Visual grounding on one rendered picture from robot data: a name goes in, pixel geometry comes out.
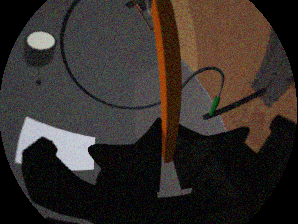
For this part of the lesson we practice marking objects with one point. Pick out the grey loop with orange handle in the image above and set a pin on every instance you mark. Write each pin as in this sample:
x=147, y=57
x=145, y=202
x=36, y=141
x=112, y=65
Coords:
x=169, y=65

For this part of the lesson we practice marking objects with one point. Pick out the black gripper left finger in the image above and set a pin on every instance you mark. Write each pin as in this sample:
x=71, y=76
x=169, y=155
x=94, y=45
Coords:
x=143, y=156

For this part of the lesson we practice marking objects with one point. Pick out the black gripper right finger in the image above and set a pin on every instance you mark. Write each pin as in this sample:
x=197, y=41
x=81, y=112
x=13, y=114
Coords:
x=194, y=150

